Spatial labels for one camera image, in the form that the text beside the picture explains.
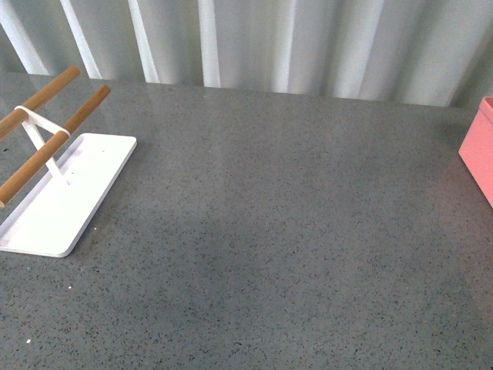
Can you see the white towel rack stand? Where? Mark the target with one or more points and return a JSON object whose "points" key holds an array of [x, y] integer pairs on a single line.
{"points": [[52, 217]]}

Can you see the pink plastic box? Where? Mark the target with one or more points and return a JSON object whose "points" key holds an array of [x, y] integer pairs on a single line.
{"points": [[476, 150]]}

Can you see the white pleated curtain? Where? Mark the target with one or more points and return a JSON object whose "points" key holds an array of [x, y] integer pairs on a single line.
{"points": [[435, 53]]}

